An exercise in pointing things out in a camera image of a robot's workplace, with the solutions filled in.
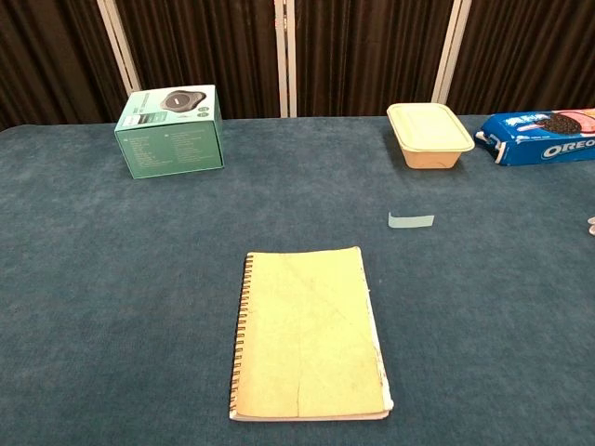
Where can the blue Oreo cookie package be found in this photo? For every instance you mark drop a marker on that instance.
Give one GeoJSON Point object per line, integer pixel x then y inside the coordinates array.
{"type": "Point", "coordinates": [534, 144]}

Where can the small light blue eraser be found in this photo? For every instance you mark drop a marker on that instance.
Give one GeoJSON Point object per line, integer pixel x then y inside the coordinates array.
{"type": "Point", "coordinates": [411, 221]}

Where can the cream lidded food container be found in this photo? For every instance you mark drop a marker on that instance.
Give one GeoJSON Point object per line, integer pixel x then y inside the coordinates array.
{"type": "Point", "coordinates": [430, 127]}

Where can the dark curtain screen panel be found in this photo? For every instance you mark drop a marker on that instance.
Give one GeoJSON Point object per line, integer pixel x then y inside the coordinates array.
{"type": "Point", "coordinates": [534, 46]}
{"type": "Point", "coordinates": [372, 46]}
{"type": "Point", "coordinates": [200, 46]}
{"type": "Point", "coordinates": [46, 56]}

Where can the teal speaker product box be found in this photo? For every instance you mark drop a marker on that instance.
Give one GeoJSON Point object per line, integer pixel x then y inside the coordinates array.
{"type": "Point", "coordinates": [169, 144]}

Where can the yellow spiral notebook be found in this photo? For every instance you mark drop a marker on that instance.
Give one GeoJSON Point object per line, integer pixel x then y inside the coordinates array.
{"type": "Point", "coordinates": [311, 334]}

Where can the blue felt table cover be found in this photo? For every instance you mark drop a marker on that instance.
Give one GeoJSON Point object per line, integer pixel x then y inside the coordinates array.
{"type": "Point", "coordinates": [116, 279]}

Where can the white tweezer finger extension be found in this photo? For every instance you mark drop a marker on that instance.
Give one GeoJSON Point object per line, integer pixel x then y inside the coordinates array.
{"type": "Point", "coordinates": [592, 227]}

